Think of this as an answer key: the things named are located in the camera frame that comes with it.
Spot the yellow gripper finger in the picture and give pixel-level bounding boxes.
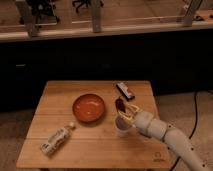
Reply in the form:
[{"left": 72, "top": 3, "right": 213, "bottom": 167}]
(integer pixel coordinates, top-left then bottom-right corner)
[
  {"left": 118, "top": 111, "right": 134, "bottom": 125},
  {"left": 126, "top": 104, "right": 140, "bottom": 114}
]

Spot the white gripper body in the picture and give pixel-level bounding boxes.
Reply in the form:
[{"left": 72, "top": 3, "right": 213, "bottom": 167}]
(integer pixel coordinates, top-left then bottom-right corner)
[{"left": 133, "top": 111, "right": 166, "bottom": 139}]

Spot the dark red pepper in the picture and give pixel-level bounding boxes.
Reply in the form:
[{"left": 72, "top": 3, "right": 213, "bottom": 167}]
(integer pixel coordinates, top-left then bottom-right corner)
[{"left": 115, "top": 98, "right": 126, "bottom": 112}]

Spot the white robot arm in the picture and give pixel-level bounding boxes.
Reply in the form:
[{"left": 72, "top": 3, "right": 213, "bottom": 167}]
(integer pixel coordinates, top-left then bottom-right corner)
[{"left": 117, "top": 104, "right": 211, "bottom": 171}]

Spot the white ceramic cup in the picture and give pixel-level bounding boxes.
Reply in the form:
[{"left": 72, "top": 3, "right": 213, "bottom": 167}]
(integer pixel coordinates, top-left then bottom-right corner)
[{"left": 115, "top": 117, "right": 131, "bottom": 137}]

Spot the dark snack bar packet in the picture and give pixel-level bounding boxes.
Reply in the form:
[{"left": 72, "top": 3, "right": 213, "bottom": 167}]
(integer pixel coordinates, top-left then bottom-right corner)
[{"left": 116, "top": 82, "right": 135, "bottom": 101}]

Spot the orange bowl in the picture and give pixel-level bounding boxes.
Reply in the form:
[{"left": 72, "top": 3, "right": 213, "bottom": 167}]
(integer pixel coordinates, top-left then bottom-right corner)
[{"left": 72, "top": 94, "right": 105, "bottom": 123}]

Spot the wooden table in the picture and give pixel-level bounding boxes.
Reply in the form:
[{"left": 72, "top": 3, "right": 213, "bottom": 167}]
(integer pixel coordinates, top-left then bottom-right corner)
[{"left": 16, "top": 81, "right": 171, "bottom": 170}]

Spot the white plastic bottle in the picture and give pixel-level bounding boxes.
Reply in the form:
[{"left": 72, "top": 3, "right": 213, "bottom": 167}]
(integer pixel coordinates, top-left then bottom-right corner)
[{"left": 40, "top": 122, "right": 75, "bottom": 156}]

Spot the black office chair base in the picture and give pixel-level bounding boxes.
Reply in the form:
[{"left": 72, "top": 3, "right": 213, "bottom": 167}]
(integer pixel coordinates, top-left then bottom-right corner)
[{"left": 72, "top": 0, "right": 104, "bottom": 13}]

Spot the black office chair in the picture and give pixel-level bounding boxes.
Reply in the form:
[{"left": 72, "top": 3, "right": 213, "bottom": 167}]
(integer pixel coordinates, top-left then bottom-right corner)
[{"left": 15, "top": 0, "right": 60, "bottom": 26}]

